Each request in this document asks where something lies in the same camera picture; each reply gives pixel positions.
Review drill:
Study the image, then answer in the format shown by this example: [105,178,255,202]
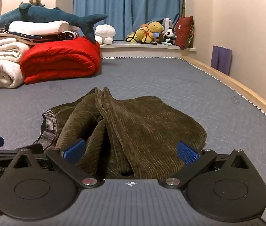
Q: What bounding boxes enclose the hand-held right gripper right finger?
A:
[165,141,253,189]

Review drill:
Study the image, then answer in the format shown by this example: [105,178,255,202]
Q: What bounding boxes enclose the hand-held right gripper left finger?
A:
[9,138,101,189]

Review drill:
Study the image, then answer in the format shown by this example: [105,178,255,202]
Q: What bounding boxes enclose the olive corduroy pants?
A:
[30,87,207,180]

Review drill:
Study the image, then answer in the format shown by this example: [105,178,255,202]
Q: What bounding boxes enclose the white folded blanket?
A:
[0,36,31,90]

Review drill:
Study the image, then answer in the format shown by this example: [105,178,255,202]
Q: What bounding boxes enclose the grey quilted mattress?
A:
[0,57,266,226]

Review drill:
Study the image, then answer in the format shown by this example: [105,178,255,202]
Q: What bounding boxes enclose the red folded quilt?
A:
[20,36,101,85]

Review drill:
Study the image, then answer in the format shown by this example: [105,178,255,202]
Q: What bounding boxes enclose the purple bag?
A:
[210,45,232,76]

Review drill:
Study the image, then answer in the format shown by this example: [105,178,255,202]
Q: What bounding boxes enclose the navy patterned folded blanket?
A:
[0,29,80,46]

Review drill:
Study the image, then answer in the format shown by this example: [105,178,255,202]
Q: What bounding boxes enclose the red cushion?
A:
[174,16,194,50]

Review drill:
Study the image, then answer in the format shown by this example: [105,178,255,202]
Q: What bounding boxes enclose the panda plush toy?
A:
[163,28,177,40]

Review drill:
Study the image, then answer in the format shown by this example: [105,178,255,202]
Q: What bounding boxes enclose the white plush toy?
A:
[95,24,116,45]

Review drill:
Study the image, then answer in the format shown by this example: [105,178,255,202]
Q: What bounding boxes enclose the white pillow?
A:
[8,21,80,34]

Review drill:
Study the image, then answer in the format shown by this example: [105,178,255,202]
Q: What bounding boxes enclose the yellow bear plush toy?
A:
[126,24,158,44]

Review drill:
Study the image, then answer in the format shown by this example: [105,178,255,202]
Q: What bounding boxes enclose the yellow round plush toy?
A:
[148,21,165,34]

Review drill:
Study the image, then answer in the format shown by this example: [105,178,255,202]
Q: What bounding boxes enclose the white fan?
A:
[162,18,177,32]

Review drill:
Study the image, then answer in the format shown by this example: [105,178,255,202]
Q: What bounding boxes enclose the blue shark plush toy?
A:
[0,3,108,44]

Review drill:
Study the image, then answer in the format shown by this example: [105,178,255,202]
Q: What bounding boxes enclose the blue curtain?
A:
[73,0,185,40]

